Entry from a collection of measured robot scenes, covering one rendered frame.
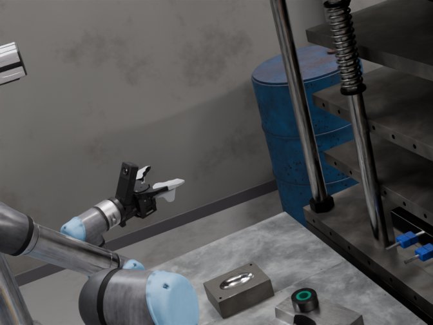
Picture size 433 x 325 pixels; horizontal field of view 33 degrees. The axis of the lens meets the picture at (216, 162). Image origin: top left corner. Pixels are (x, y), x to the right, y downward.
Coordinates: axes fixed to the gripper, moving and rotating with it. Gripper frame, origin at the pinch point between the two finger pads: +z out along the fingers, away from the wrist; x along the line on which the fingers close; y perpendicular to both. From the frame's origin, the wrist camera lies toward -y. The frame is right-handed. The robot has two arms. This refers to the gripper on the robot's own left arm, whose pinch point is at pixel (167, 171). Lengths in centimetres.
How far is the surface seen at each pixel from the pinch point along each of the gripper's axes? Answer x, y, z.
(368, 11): -12, -7, 115
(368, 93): 0, 17, 96
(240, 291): -3, 60, 21
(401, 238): 31, 53, 68
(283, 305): 20, 52, 19
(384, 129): 23, 15, 73
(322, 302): 30, 51, 25
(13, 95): -238, 59, 72
